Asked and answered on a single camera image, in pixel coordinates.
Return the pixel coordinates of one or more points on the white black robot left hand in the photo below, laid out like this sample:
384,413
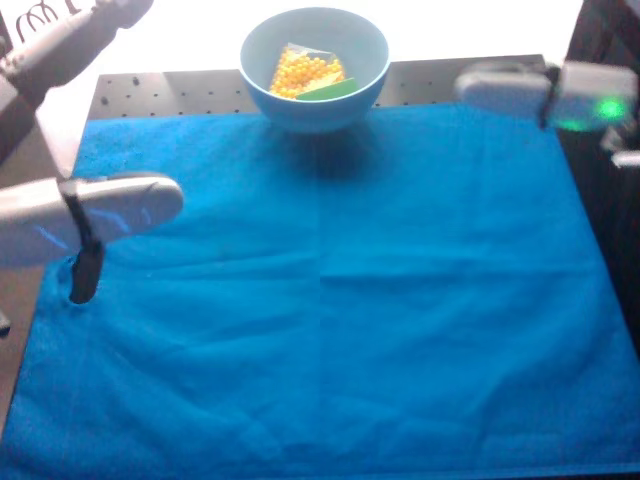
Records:
115,205

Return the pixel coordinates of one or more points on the green rectangular block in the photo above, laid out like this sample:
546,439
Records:
330,91

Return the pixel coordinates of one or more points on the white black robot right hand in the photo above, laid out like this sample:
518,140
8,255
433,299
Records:
575,95

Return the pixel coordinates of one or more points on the bag of yellow beads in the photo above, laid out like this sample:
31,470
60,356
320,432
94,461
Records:
300,75

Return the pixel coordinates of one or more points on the dark curtain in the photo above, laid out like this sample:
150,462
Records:
610,25

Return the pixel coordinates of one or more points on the light blue bowl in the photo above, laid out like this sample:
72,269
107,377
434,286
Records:
310,112

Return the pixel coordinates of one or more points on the blue table cloth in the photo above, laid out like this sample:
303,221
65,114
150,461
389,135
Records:
320,310

